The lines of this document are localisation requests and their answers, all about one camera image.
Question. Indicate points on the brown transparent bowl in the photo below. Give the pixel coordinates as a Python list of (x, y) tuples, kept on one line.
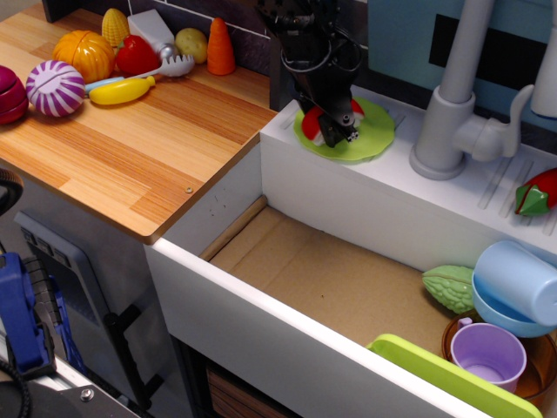
[(538, 382)]

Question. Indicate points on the green plastic plate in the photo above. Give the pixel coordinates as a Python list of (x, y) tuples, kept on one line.
[(376, 132)]

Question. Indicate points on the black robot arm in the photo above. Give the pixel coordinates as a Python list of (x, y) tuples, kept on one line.
[(308, 16)]

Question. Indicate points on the light blue plastic cup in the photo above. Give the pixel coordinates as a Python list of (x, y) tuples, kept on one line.
[(520, 280)]

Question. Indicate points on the white toy pasta spoon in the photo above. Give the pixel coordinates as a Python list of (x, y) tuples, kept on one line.
[(173, 67)]

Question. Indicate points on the purple white striped toy onion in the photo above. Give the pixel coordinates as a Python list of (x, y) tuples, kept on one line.
[(55, 89)]

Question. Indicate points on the white toy sink basin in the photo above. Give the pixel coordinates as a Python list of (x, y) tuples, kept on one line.
[(219, 322)]

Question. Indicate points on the magenta toy vegetable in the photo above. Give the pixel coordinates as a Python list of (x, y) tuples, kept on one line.
[(14, 102)]

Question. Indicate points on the blue clamp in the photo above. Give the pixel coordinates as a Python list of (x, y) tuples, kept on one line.
[(35, 318)]

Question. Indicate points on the orange toy carrot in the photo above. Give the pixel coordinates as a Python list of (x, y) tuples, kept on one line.
[(220, 53)]

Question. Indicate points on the blue plastic bowl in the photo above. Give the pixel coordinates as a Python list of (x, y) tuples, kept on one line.
[(496, 313)]

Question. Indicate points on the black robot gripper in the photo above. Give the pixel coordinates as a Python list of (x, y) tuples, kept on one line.
[(323, 68)]

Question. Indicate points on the green toy bitter gourd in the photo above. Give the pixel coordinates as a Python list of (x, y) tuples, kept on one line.
[(451, 286)]

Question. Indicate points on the yellow toy corn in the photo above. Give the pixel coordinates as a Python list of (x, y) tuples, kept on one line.
[(114, 27)]

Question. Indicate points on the white bottle at right edge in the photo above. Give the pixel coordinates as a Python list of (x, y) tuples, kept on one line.
[(543, 100)]

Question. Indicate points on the red and white toy sushi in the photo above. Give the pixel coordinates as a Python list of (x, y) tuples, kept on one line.
[(310, 123)]

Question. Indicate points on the orange toy pumpkin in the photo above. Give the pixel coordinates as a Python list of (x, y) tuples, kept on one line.
[(88, 52)]

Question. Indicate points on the yellow toy potato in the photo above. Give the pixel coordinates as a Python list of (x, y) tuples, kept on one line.
[(191, 41)]

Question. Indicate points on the black oven door handle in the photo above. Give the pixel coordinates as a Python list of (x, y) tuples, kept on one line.
[(115, 326)]

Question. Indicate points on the red toy pepper green stem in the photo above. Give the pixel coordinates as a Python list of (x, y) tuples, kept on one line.
[(537, 196)]

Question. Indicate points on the light blue toy utensil handle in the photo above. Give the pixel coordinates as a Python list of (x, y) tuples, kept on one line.
[(92, 86)]

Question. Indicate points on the lime green plastic tray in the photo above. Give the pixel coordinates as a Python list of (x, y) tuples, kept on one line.
[(469, 388)]

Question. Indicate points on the cardboard sheet in sink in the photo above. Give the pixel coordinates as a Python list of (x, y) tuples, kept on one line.
[(353, 291)]

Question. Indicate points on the yellow toy banana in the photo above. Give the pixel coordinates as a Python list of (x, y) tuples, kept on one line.
[(121, 92)]

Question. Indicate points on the purple plastic cup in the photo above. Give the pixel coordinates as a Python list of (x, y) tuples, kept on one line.
[(489, 352)]

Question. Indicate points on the white toy tube bottle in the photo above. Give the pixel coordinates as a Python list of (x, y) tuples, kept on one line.
[(150, 26)]

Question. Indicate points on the grey toy faucet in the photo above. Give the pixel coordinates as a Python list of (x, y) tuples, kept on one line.
[(451, 129)]

